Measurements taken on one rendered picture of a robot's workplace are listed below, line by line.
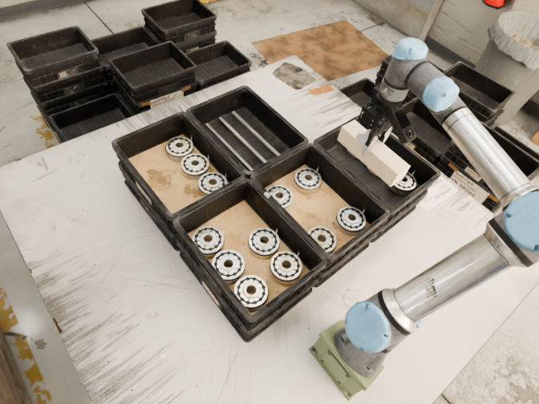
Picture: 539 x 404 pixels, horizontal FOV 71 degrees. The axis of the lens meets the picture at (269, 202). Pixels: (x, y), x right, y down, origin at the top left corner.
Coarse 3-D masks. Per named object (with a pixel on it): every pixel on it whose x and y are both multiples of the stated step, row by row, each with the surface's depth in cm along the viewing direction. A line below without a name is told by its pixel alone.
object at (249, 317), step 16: (224, 192) 124; (192, 208) 119; (176, 224) 115; (288, 224) 120; (192, 240) 113; (304, 240) 117; (320, 256) 114; (224, 288) 105; (288, 288) 107; (240, 304) 103; (272, 304) 104; (256, 320) 102
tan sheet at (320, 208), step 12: (300, 168) 147; (288, 180) 143; (300, 192) 140; (324, 192) 142; (300, 204) 137; (312, 204) 138; (324, 204) 138; (336, 204) 139; (348, 204) 139; (300, 216) 134; (312, 216) 135; (324, 216) 135; (336, 228) 133; (348, 240) 130
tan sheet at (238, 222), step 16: (240, 208) 133; (208, 224) 128; (224, 224) 129; (240, 224) 129; (256, 224) 130; (208, 240) 125; (240, 240) 126; (256, 272) 120; (304, 272) 122; (272, 288) 117
